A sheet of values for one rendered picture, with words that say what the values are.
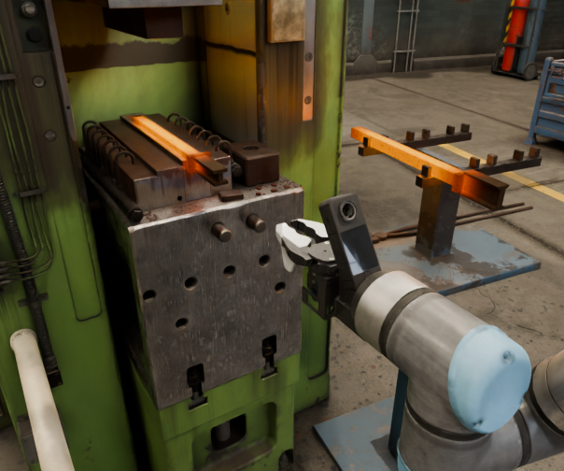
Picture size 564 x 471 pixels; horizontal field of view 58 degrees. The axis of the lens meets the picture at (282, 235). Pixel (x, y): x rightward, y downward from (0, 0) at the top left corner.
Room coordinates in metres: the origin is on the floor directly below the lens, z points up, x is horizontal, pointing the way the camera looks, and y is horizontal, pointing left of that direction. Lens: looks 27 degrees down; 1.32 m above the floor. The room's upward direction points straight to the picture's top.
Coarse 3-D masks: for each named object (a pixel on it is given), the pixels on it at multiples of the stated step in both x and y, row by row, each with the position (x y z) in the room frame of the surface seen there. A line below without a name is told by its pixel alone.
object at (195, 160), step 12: (144, 120) 1.21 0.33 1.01; (156, 132) 1.10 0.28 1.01; (168, 132) 1.10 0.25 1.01; (168, 144) 1.03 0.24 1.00; (180, 144) 1.01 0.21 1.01; (192, 156) 0.92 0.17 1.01; (204, 156) 0.92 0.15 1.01; (192, 168) 0.92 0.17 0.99; (204, 168) 0.90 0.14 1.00; (216, 168) 0.86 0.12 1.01; (216, 180) 0.86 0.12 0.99
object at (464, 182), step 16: (352, 128) 1.19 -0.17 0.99; (384, 144) 1.07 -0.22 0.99; (400, 144) 1.06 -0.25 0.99; (400, 160) 1.02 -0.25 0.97; (416, 160) 0.97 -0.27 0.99; (432, 160) 0.96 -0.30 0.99; (448, 176) 0.89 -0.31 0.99; (464, 176) 0.86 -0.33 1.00; (480, 176) 0.84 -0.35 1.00; (464, 192) 0.86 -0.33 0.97; (480, 192) 0.83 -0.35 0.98; (496, 192) 0.80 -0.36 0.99; (496, 208) 0.79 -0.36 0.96
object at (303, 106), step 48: (240, 0) 1.26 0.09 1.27; (336, 0) 1.30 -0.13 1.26; (240, 48) 1.27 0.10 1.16; (288, 48) 1.22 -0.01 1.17; (336, 48) 1.31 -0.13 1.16; (240, 96) 1.27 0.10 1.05; (288, 96) 1.23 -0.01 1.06; (336, 96) 1.31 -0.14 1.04; (288, 144) 1.23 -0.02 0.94; (336, 144) 1.32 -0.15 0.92; (336, 192) 1.31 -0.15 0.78
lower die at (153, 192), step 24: (120, 120) 1.28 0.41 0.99; (96, 144) 1.11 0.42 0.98; (120, 144) 1.11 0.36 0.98; (144, 144) 1.07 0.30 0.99; (192, 144) 1.07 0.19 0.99; (120, 168) 0.95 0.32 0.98; (144, 168) 0.95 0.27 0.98; (168, 168) 0.92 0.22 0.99; (144, 192) 0.89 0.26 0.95; (168, 192) 0.92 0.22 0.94; (192, 192) 0.94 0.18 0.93; (216, 192) 0.97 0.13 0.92
